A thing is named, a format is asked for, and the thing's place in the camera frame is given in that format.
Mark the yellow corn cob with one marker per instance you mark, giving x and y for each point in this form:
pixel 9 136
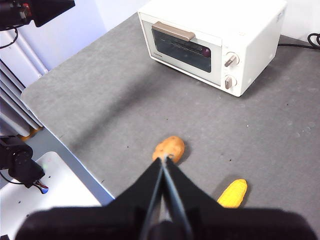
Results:
pixel 233 193

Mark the brown potato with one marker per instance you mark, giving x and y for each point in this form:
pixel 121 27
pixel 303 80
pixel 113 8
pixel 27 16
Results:
pixel 172 147

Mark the beige oven knob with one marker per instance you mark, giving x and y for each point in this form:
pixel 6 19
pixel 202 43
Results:
pixel 232 60
pixel 230 81

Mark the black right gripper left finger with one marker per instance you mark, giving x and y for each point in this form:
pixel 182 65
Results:
pixel 100 222

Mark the white toaster oven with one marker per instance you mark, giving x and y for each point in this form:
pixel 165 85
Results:
pixel 225 22

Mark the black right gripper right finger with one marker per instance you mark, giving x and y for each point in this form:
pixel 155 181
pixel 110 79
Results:
pixel 237 225

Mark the silver aluminium frame post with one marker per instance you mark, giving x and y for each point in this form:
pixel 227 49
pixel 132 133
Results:
pixel 15 100

